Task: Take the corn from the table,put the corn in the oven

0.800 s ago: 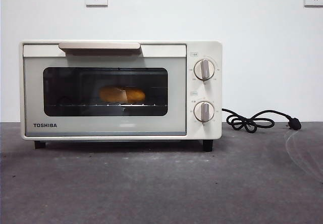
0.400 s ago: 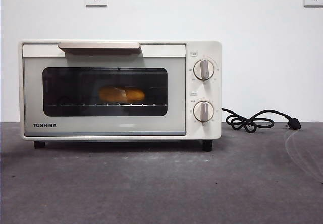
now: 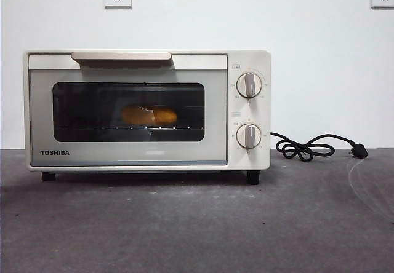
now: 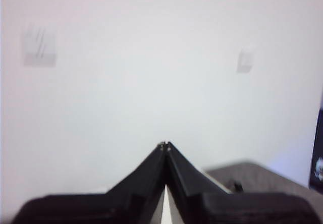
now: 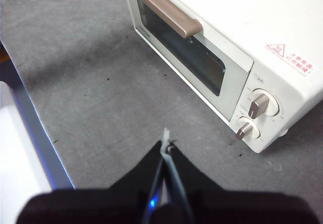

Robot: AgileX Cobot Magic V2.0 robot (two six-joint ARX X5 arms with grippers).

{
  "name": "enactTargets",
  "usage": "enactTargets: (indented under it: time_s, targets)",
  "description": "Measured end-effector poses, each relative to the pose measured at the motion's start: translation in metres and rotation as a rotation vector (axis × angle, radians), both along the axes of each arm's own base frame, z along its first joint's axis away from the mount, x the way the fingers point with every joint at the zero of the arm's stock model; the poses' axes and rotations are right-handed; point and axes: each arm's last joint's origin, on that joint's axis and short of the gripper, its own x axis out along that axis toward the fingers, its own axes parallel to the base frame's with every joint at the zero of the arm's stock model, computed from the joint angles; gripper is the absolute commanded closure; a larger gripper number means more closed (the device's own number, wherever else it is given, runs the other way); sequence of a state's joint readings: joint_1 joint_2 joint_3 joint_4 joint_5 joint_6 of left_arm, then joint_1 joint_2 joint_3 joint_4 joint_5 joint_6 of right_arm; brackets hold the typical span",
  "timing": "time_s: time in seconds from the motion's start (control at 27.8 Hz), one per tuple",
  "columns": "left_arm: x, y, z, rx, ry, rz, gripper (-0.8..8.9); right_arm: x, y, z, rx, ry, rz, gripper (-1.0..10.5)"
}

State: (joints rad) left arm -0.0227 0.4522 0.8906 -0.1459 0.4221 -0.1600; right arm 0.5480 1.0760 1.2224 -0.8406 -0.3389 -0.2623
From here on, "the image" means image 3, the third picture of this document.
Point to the cream oven knob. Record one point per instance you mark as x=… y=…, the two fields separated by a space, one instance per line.
x=248 y=136
x=248 y=85

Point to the yellow corn cob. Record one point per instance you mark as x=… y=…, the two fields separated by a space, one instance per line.
x=163 y=116

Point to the cream Toshiba toaster oven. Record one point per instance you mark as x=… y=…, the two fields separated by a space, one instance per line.
x=246 y=168

